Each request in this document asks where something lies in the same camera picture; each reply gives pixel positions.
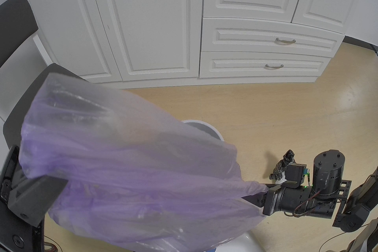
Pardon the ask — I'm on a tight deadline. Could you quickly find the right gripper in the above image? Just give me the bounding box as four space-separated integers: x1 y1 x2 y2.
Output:
242 185 314 216

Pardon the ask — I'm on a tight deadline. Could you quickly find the purple plastic bag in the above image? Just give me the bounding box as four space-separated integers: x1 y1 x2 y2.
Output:
18 72 269 252

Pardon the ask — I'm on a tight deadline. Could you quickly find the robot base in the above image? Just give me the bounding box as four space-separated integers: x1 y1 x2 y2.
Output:
154 230 262 252

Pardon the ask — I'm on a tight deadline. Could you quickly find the crumpled black plastic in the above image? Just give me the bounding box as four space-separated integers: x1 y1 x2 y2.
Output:
269 149 296 182

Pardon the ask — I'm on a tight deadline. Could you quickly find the white trash bin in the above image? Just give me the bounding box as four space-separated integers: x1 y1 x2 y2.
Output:
181 119 224 143

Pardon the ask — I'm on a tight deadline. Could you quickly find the white wardrobe with drawers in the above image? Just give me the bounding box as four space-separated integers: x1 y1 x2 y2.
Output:
9 0 365 90

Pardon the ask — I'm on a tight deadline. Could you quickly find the dark grey white-legged chair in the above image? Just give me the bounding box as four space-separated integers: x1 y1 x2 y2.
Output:
0 0 89 157

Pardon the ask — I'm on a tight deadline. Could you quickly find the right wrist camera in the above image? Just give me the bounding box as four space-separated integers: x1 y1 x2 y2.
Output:
276 163 310 189

